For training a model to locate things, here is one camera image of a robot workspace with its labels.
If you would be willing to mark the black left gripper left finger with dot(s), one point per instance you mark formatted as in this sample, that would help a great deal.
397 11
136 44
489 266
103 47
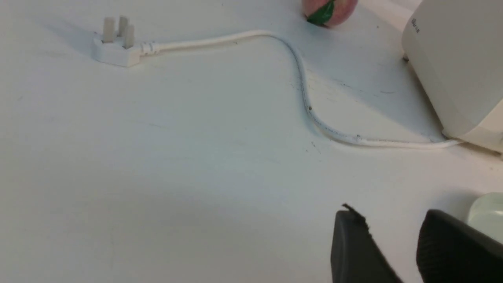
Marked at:
355 256

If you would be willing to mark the white toaster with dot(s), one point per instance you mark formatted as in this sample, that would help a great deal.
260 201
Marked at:
456 49

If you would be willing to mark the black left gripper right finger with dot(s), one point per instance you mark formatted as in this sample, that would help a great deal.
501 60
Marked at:
450 251

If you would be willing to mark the pale green plate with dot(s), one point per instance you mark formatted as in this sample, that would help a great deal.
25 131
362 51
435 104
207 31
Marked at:
486 215

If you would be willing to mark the pink peach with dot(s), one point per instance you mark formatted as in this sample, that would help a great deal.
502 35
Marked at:
328 13

